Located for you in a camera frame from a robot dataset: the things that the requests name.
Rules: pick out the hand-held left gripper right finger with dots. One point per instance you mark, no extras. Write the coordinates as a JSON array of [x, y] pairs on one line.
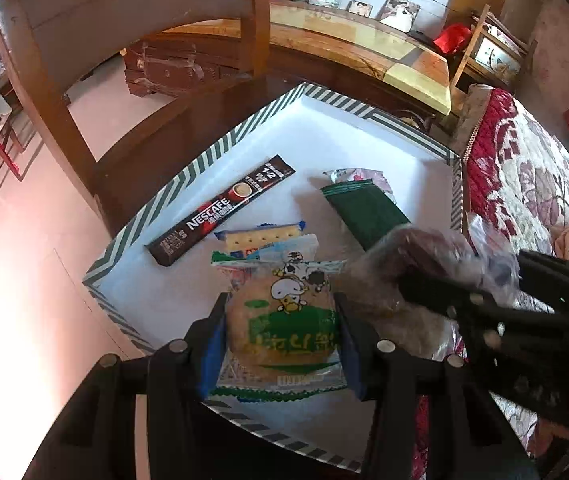
[[352, 360]]

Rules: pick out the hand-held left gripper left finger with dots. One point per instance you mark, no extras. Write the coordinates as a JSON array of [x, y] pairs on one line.
[[213, 355]]

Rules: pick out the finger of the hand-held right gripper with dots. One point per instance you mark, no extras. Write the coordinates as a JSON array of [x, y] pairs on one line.
[[559, 280], [444, 295]]

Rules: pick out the clear bag of dark snacks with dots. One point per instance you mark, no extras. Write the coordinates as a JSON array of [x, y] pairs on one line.
[[429, 250]]

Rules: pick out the round cake green packet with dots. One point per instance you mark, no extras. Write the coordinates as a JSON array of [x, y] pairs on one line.
[[282, 330]]

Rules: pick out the dark green snack packet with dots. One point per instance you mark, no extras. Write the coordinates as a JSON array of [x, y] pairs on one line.
[[364, 210]]

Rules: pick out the dark brown coffee stick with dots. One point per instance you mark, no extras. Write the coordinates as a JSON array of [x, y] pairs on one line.
[[219, 210]]

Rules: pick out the striped cardboard box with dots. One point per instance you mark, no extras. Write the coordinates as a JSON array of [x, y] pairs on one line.
[[354, 135]]

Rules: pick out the clear bag of tan snacks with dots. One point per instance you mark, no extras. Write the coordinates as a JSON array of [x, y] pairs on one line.
[[369, 290]]

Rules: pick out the green brown snack packet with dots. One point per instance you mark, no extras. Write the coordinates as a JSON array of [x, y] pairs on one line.
[[224, 257]]

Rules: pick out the yellow cracker packet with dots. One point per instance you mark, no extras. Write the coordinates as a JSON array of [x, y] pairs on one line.
[[259, 237]]

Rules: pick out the red white floral blanket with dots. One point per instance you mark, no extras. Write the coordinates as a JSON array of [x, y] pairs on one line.
[[514, 160]]

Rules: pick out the wooden rack with picture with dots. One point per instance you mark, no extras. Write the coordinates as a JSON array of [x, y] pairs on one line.
[[494, 50]]

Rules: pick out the red cloth bag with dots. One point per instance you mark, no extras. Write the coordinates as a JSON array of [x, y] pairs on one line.
[[453, 39]]

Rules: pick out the glass-topped wooden table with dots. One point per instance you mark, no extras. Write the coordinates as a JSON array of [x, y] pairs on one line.
[[324, 40]]

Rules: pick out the large framed photo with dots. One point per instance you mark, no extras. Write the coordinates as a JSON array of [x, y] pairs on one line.
[[399, 12]]

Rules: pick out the wooden trunk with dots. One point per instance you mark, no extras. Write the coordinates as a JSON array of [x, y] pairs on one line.
[[184, 62]]

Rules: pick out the dark wooden chair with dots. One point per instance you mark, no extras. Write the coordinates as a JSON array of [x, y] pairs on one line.
[[114, 10]]

